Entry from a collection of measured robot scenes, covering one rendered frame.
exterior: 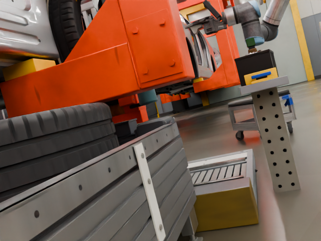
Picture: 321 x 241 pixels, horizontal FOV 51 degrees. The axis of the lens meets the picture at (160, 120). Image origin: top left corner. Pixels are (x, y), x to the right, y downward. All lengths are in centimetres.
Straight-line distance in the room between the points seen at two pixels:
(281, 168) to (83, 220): 106
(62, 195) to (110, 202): 13
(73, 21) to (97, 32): 36
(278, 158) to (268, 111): 19
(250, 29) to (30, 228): 153
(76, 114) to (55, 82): 46
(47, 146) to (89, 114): 14
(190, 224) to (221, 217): 17
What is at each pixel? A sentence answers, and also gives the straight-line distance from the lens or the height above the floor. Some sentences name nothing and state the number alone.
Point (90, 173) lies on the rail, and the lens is 53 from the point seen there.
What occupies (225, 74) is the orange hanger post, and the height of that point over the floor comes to 67.
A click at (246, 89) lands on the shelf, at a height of 44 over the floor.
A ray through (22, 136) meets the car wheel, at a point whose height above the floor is 46.
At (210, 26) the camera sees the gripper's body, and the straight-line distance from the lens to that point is 180.
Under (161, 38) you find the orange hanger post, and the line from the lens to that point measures 108.
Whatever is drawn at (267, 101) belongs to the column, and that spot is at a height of 37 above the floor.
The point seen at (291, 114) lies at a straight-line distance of 280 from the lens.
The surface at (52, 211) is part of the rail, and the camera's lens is 44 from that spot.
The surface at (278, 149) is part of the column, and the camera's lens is 142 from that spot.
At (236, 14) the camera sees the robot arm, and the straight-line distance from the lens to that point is 179.
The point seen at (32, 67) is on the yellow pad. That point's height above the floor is 70.
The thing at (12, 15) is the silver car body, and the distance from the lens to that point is 128.
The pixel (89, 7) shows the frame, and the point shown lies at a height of 94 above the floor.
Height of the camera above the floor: 45
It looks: 2 degrees down
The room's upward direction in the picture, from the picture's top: 14 degrees counter-clockwise
